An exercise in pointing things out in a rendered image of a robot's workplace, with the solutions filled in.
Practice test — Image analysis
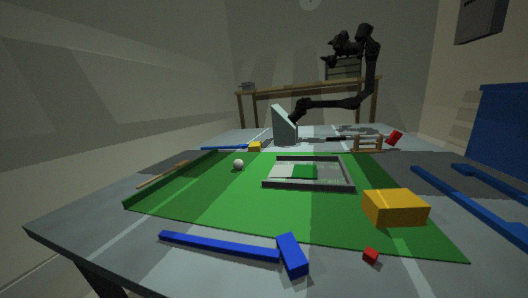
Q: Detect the small red block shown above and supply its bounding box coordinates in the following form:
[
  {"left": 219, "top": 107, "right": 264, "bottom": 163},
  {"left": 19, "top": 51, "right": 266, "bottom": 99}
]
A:
[{"left": 362, "top": 246, "right": 379, "bottom": 266}]

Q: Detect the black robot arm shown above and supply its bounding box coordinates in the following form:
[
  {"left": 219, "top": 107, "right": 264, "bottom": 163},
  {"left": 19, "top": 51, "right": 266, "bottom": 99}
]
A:
[{"left": 288, "top": 23, "right": 381, "bottom": 125}]

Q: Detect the green flat mat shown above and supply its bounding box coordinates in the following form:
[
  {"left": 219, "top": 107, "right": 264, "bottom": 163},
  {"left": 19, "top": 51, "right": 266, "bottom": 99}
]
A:
[{"left": 124, "top": 152, "right": 471, "bottom": 265}]

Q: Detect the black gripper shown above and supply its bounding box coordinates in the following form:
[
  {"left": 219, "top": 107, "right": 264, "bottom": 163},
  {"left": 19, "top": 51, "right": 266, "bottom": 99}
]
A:
[{"left": 320, "top": 30, "right": 351, "bottom": 68}]

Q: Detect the white golf ball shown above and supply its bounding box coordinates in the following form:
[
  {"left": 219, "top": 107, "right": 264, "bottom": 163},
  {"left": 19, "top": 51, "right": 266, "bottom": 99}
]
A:
[{"left": 233, "top": 159, "right": 244, "bottom": 170}]

